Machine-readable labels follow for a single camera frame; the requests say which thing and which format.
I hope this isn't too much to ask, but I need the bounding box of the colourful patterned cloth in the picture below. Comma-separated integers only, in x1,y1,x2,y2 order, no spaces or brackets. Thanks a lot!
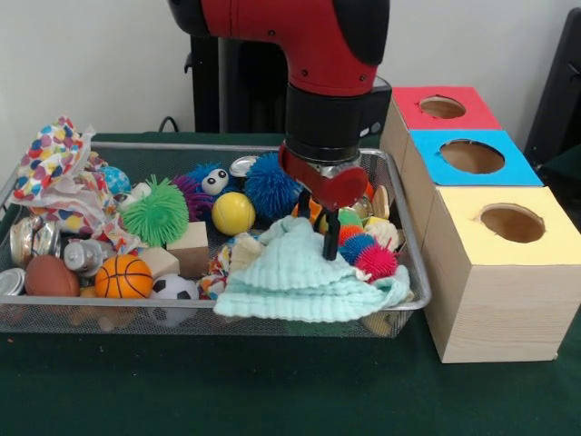
11,115,120,237

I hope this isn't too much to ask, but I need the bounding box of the dark green side tablecloth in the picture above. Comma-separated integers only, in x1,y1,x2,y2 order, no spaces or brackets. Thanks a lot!
535,144,581,192

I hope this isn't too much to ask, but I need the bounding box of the plain wooden block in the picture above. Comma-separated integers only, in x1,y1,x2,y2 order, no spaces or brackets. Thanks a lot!
166,221,209,278

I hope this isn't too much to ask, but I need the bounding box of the small orange basketball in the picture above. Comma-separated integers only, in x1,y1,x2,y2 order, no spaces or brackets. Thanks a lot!
94,253,154,300

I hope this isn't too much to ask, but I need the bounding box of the blue spiky ball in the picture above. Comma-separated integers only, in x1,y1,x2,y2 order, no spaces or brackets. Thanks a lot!
185,163,241,197
244,152,304,223

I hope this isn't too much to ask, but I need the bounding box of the green spiky ball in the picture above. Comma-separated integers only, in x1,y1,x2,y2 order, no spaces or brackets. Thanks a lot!
120,174,190,249

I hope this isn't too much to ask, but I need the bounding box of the multicolour spiky caterpillar toy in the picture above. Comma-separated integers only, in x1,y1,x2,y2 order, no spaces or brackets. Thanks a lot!
338,209,400,283

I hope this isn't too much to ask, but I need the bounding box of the wooden box with three holes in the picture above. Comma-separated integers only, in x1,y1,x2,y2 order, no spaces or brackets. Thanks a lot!
379,85,581,364

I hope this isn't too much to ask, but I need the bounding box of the yellow ball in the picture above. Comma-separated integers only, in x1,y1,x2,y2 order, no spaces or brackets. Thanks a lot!
212,192,257,236

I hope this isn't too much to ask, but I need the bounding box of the light blue knitted cloth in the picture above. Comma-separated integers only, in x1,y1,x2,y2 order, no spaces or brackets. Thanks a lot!
212,215,410,323

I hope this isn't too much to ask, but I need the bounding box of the small soccer ball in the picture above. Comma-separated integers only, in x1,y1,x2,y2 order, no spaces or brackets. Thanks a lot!
149,273,201,328

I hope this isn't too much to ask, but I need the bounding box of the shallow mesh bin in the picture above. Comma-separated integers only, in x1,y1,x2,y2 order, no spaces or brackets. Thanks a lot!
0,140,432,340

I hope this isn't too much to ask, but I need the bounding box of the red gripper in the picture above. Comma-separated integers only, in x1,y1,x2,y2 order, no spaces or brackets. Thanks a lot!
278,144,368,262

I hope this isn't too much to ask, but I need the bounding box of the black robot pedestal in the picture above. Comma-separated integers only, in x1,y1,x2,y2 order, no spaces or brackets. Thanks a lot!
183,34,291,135

